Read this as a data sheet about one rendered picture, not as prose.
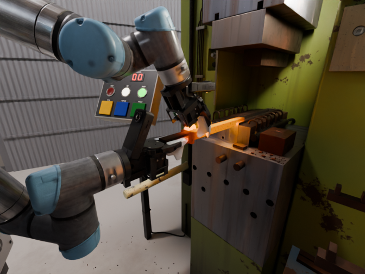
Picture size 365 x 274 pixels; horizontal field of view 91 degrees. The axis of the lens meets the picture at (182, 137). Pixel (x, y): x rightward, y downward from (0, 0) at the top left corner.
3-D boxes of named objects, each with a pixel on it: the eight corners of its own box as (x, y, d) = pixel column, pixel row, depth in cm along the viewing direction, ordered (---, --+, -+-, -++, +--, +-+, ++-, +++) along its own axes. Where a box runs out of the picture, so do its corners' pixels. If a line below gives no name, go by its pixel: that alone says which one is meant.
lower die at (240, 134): (248, 147, 68) (251, 125, 66) (206, 135, 82) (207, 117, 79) (285, 126, 96) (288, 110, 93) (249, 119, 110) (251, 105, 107)
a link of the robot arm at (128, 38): (73, 48, 33) (126, 21, 32) (95, 54, 43) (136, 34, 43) (96, 88, 35) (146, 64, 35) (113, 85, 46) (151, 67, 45)
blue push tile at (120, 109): (125, 116, 91) (128, 102, 92) (113, 115, 93) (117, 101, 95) (127, 117, 92) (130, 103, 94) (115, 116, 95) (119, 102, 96)
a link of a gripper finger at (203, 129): (199, 147, 56) (186, 124, 52) (209, 134, 59) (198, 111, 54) (206, 148, 54) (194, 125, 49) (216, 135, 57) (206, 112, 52)
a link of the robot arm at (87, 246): (68, 226, 43) (58, 187, 40) (109, 234, 41) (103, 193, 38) (37, 256, 36) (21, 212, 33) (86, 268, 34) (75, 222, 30)
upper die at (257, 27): (261, 43, 57) (266, 7, 54) (211, 49, 70) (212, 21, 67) (299, 53, 84) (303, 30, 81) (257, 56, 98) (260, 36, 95)
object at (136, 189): (127, 201, 87) (126, 192, 85) (123, 197, 90) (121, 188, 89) (190, 170, 116) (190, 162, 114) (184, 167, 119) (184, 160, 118)
